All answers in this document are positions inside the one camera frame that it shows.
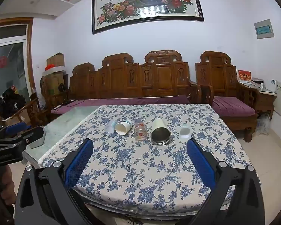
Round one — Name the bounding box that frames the framed peacock flower painting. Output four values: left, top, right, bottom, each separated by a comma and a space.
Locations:
91, 0, 205, 35

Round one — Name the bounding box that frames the wooden side table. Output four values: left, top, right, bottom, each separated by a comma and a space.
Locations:
239, 82, 277, 120

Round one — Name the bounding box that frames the purple sofa cushion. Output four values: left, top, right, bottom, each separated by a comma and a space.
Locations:
51, 95, 191, 115

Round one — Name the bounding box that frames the person's left hand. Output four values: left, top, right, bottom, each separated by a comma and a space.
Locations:
0, 166, 16, 219

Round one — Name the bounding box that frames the carved wooden armchair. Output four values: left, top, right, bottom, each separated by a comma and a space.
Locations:
195, 51, 260, 143

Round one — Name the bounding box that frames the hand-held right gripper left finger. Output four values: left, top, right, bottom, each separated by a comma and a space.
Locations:
14, 139, 94, 225

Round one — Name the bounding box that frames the wooden door frame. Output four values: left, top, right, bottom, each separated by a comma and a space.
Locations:
0, 17, 37, 99

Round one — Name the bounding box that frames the grey wall electrical panel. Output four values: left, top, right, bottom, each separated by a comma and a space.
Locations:
254, 19, 275, 39

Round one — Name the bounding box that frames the clear glass cup red print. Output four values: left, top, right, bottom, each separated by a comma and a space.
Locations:
133, 119, 148, 141

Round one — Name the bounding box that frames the large cardboard box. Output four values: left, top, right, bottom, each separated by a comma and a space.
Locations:
42, 71, 67, 97

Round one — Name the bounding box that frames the wooden chair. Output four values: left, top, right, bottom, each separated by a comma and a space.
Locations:
0, 96, 49, 127

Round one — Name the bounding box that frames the carved wooden sofa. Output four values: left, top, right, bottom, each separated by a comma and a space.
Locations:
50, 50, 202, 122

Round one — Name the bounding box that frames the cream steel-lined cup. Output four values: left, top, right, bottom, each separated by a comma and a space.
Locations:
150, 118, 172, 146

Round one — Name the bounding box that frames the clear plastic cup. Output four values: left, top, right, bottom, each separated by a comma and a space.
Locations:
105, 119, 119, 134

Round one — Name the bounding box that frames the small white cup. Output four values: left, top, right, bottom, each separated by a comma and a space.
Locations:
179, 124, 191, 139

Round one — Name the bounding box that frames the purple armchair cushion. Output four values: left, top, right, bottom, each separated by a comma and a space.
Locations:
212, 96, 256, 118

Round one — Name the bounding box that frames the dark clothing pile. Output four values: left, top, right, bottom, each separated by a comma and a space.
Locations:
0, 88, 27, 120

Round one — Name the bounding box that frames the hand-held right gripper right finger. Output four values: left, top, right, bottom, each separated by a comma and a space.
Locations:
178, 139, 265, 225

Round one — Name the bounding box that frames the white paper cup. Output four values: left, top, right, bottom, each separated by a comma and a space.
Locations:
115, 119, 133, 136

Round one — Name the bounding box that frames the small cardboard box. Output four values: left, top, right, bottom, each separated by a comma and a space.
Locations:
46, 53, 65, 68

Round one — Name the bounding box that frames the white appliance box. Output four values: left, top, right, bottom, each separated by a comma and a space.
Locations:
263, 79, 277, 92

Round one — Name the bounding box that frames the red gift box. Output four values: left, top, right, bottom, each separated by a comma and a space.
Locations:
238, 70, 252, 84

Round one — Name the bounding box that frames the clear plastic bag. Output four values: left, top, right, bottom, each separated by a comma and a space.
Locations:
256, 114, 271, 136

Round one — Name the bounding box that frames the blue floral tablecloth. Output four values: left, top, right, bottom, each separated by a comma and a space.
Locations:
37, 103, 261, 216

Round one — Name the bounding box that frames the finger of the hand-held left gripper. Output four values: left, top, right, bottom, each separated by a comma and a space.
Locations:
0, 126, 46, 149
0, 122, 33, 138

